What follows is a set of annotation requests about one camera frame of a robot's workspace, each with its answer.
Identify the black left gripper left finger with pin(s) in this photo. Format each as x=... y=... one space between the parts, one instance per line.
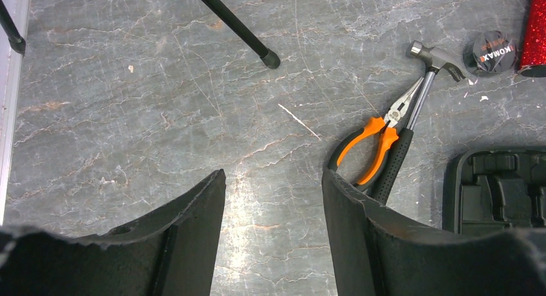
x=168 y=251

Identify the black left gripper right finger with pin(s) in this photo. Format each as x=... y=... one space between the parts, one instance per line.
x=378 y=251

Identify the black plastic tool case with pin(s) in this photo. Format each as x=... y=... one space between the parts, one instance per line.
x=488 y=190

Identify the steel claw hammer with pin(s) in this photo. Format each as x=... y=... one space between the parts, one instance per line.
x=435 y=59

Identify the black music stand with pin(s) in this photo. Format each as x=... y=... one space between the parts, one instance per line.
x=270 y=59

